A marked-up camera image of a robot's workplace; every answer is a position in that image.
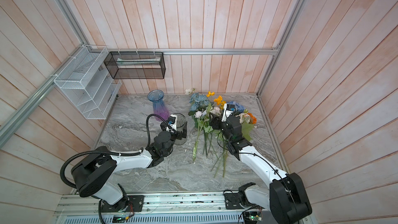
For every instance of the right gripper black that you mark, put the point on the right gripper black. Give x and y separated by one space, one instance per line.
216 118

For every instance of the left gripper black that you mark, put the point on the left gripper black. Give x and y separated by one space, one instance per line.
180 135

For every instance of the pink lilac mixed bouquet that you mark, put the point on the pink lilac mixed bouquet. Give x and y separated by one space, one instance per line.
202 117

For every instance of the yellow orange flower stem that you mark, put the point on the yellow orange flower stem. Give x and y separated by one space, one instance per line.
219 101

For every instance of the clear grey glass vase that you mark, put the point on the clear grey glass vase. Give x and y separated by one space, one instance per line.
179 125

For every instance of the teal blue rose bunch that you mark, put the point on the teal blue rose bunch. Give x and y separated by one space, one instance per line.
199 102

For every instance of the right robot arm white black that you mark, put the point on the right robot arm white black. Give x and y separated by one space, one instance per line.
284 194

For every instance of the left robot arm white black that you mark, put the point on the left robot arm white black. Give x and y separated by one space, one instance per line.
91 174

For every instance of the blue purple glass vase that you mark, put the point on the blue purple glass vase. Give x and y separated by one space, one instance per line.
159 107

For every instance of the pink hydrangea bouquet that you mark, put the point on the pink hydrangea bouquet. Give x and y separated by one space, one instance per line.
245 127

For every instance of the blue hydrangea stem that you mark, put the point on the blue hydrangea stem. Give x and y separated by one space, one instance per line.
239 107

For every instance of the electronics board with leds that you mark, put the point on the electronics board with leds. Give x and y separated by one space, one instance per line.
251 217

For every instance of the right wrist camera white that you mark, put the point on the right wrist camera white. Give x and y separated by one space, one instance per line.
228 110

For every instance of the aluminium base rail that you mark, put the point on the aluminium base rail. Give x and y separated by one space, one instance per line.
159 208

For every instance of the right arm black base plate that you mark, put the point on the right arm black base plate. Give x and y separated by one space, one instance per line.
234 200

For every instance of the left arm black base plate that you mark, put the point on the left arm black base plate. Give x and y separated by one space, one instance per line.
129 204

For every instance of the horizontal aluminium frame bar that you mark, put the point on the horizontal aluminium frame bar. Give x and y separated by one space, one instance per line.
196 51

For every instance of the black mesh wall basket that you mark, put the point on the black mesh wall basket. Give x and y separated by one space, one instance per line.
135 64

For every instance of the white wire shelf rack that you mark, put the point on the white wire shelf rack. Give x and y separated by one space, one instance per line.
87 83

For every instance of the left aluminium frame bar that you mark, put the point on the left aluminium frame bar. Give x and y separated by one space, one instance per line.
15 121

